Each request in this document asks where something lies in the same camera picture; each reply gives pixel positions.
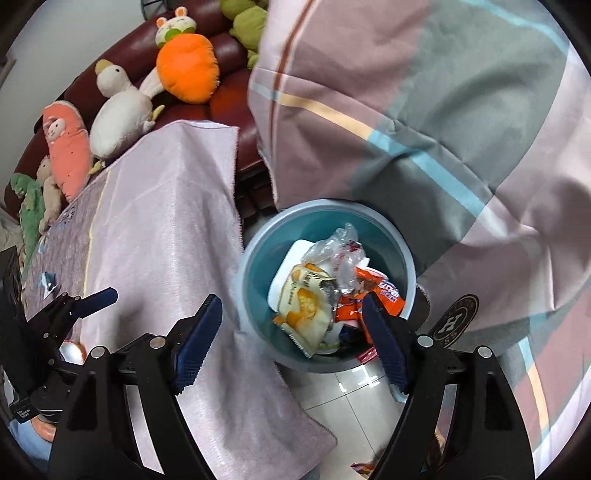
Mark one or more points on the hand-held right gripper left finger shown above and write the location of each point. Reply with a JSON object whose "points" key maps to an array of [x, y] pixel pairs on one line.
{"points": [[198, 341]]}

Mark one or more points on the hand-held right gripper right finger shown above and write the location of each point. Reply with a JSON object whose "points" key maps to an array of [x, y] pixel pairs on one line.
{"points": [[385, 341]]}

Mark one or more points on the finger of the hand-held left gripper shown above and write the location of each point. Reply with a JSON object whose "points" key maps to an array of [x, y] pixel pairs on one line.
{"points": [[97, 302]]}

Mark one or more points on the teal plastic bin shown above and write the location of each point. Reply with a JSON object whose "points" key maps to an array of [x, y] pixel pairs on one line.
{"points": [[263, 263]]}

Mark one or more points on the person's left hand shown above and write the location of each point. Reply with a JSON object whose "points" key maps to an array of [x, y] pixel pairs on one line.
{"points": [[46, 427]]}

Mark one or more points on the small blue paper scrap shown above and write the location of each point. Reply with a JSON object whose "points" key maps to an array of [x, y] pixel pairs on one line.
{"points": [[48, 282]]}

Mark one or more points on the orange snack packet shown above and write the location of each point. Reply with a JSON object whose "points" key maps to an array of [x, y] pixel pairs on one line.
{"points": [[364, 279]]}

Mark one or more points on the person's blue jeans leg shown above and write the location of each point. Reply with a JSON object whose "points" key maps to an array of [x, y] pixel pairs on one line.
{"points": [[30, 445]]}

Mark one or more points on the yellow snack packet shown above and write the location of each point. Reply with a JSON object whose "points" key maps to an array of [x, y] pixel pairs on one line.
{"points": [[300, 304]]}

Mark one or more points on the clear plastic wrapper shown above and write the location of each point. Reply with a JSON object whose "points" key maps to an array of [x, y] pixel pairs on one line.
{"points": [[332, 251]]}

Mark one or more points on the pink tablecloth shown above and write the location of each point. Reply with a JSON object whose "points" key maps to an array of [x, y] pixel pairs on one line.
{"points": [[161, 207]]}

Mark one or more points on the green dinosaur plush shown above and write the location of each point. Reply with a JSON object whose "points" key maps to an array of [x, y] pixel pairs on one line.
{"points": [[30, 207]]}

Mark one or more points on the beige bear plush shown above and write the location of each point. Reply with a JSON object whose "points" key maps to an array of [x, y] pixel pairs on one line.
{"points": [[50, 194]]}

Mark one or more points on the red orange floor packet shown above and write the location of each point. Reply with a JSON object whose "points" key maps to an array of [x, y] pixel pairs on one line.
{"points": [[367, 467]]}

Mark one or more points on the pink carrot plush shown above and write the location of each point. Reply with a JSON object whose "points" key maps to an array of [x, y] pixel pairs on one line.
{"points": [[67, 152]]}

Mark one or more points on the white duck plush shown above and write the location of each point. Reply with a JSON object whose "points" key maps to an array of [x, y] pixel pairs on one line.
{"points": [[120, 120]]}

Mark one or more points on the plaid bed sheet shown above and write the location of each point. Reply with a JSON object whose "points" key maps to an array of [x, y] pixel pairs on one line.
{"points": [[415, 115]]}

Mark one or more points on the orange carrot bunny plush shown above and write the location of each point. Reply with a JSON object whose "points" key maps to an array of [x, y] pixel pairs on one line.
{"points": [[187, 69]]}

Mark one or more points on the dark red leather sofa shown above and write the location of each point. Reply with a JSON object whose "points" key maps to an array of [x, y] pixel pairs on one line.
{"points": [[226, 46]]}

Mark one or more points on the green frog plush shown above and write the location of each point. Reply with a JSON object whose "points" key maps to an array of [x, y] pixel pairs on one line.
{"points": [[249, 23]]}

